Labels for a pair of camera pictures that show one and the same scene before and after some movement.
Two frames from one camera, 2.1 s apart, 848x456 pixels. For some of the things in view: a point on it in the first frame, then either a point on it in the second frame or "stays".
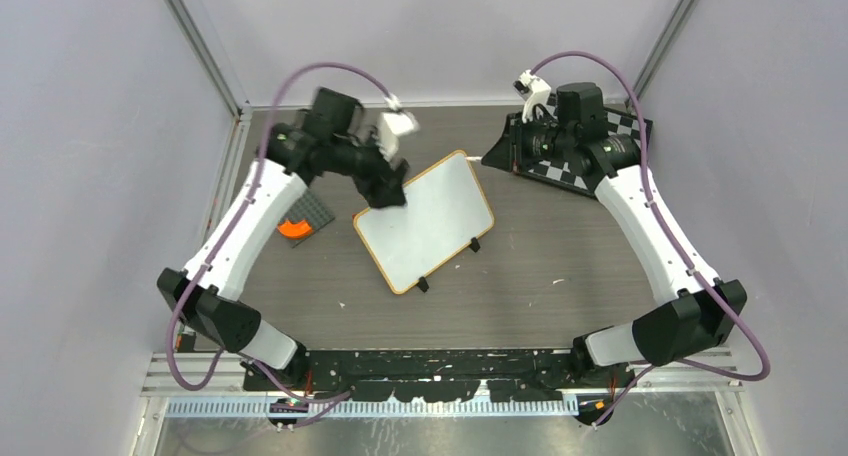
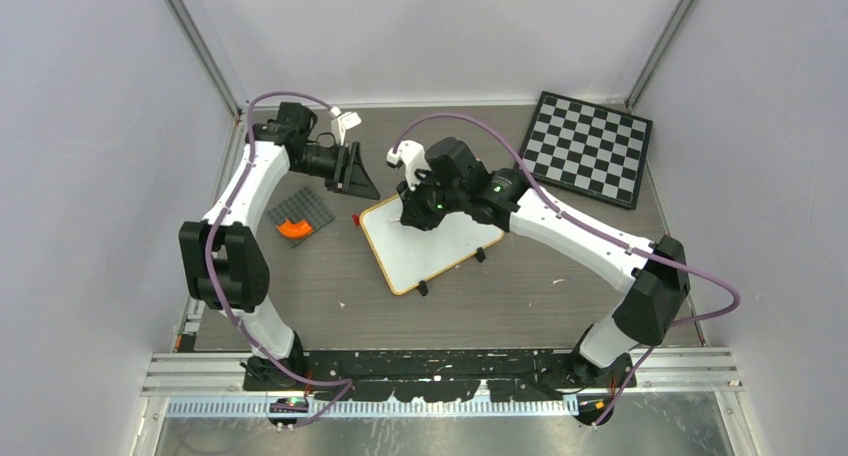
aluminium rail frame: [206, 384] stays
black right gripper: [508, 151] -> [414, 209]
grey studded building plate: [307, 208] stays
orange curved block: [296, 229] stays
